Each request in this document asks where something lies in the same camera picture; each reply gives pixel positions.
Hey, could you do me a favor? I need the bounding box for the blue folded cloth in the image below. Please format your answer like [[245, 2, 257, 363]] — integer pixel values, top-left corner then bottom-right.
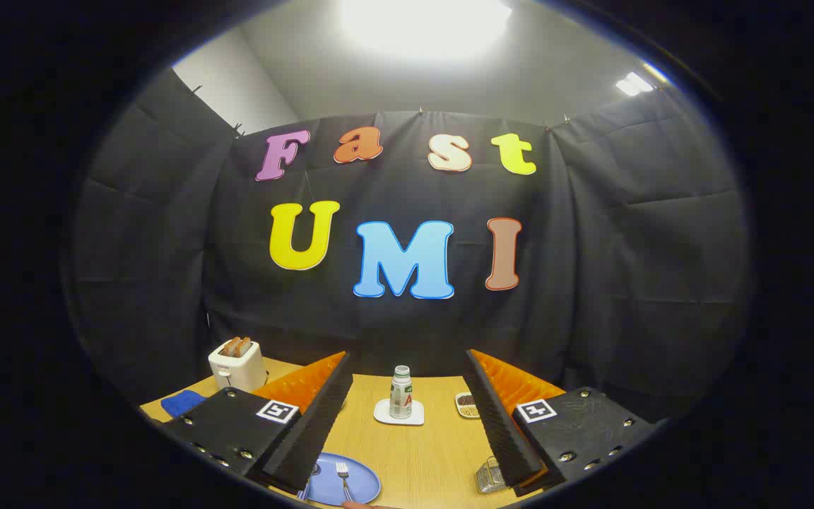
[[160, 390, 207, 418]]

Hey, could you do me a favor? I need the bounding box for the white coaster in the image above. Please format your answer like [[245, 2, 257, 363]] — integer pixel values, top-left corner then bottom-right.
[[373, 399, 425, 426]]

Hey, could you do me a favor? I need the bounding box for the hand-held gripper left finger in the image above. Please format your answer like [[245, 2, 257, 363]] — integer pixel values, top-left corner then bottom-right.
[[160, 351, 355, 496]]

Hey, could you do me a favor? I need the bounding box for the white toaster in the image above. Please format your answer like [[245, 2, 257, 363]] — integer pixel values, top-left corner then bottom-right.
[[208, 337, 268, 393]]

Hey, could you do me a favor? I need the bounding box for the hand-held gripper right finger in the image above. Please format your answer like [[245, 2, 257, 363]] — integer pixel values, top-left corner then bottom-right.
[[464, 349, 662, 498]]

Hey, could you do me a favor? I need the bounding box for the large ceiling light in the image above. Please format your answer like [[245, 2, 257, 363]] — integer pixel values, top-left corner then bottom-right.
[[340, 0, 514, 61]]

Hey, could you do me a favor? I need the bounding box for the metal wire cutlery rack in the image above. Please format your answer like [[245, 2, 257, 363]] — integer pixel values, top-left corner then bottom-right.
[[476, 456, 508, 494]]

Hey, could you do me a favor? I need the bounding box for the small ceiling light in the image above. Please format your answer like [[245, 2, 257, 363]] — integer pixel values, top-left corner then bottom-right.
[[615, 71, 655, 97]]

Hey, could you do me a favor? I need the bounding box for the black backdrop cloth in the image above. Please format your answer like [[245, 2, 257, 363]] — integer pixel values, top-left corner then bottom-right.
[[71, 67, 750, 411]]

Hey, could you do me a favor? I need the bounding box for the blue plate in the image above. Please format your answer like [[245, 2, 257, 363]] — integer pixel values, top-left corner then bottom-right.
[[299, 452, 382, 507]]

